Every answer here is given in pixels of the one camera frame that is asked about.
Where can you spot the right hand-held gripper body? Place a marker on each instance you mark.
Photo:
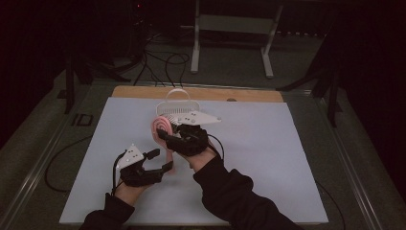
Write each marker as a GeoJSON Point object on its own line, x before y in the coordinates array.
{"type": "Point", "coordinates": [190, 140]}

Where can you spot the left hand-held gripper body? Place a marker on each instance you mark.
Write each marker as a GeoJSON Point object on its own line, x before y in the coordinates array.
{"type": "Point", "coordinates": [140, 175]}

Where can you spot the white plastic basket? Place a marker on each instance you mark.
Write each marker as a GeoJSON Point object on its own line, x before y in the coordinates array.
{"type": "Point", "coordinates": [175, 107]}

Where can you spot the person's left hand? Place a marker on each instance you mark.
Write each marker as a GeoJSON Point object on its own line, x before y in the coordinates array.
{"type": "Point", "coordinates": [129, 193]}

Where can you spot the person's right hand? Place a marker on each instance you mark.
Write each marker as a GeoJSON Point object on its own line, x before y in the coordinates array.
{"type": "Point", "coordinates": [199, 160]}

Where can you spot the white table mat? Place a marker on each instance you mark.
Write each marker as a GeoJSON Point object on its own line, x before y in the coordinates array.
{"type": "Point", "coordinates": [255, 153]}

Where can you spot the black metal stand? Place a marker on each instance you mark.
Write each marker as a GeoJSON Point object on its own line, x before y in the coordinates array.
{"type": "Point", "coordinates": [69, 86]}
{"type": "Point", "coordinates": [333, 96]}

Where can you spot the white metal stand frame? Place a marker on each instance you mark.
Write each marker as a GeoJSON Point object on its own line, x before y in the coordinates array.
{"type": "Point", "coordinates": [233, 24]}

